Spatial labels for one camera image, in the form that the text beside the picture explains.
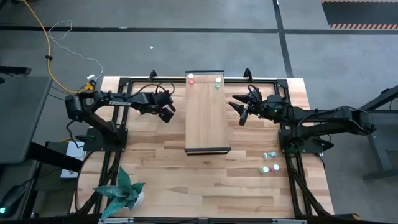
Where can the black computer mouse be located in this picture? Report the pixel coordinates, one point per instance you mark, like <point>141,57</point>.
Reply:
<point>12,199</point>

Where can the white power adapter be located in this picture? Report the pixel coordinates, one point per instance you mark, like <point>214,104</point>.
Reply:
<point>91,76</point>

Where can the grey desk top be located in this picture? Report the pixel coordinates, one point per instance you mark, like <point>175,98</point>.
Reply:
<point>21,118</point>

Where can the silver aluminium extrusion bar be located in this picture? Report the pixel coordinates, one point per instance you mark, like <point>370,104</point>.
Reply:
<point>289,221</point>
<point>115,220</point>

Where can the black desk leg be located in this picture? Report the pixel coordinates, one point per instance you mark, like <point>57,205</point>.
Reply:
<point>53,155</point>

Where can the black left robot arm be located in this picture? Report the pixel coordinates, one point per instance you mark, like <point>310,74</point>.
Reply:
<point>121,102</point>

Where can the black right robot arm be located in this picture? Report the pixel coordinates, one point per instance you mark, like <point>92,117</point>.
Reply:
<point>326,116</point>

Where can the black desk frame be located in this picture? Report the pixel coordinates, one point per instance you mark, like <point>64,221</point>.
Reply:
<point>377,149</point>

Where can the wooden rectangular board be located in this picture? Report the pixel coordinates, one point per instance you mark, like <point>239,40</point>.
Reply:
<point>206,118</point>

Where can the black flat bar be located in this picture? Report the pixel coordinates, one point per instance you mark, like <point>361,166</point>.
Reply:
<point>15,70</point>

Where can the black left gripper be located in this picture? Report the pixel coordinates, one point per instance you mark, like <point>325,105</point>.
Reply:
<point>166,107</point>

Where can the green medicine bottle white cap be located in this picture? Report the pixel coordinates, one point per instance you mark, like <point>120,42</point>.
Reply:
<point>264,170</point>
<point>218,80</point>
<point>270,155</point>

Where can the green plant in white pot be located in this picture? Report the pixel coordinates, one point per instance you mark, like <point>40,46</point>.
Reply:
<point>124,194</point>

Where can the pink medicine bottle white cap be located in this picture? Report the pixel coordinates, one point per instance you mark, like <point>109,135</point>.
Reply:
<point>275,167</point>

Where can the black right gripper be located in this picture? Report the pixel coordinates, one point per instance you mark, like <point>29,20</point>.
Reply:
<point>267,109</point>

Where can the black mat orange striped edge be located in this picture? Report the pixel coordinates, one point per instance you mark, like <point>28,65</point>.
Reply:
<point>357,12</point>

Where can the white power box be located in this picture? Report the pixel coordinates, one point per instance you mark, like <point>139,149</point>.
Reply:
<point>74,150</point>

